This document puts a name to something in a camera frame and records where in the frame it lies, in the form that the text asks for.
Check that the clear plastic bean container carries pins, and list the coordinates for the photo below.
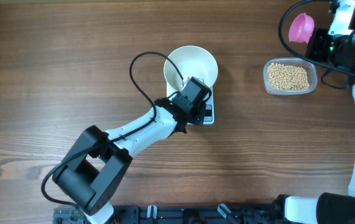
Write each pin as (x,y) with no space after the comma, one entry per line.
(297,62)

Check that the pink plastic measuring scoop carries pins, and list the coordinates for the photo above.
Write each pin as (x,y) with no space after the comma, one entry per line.
(301,29)

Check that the white digital kitchen scale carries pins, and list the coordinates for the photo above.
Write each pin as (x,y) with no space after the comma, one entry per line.
(209,113)

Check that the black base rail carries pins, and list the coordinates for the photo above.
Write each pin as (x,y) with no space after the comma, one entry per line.
(262,213)

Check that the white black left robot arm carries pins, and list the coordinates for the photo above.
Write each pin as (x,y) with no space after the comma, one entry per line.
(94,167)

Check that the white bowl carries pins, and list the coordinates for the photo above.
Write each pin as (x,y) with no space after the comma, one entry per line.
(191,61)

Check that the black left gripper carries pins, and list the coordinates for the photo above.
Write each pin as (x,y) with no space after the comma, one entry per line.
(200,117)

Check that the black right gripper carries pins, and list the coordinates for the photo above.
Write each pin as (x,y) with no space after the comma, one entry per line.
(319,36)

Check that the pile of soybeans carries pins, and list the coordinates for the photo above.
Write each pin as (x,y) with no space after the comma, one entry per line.
(287,77)

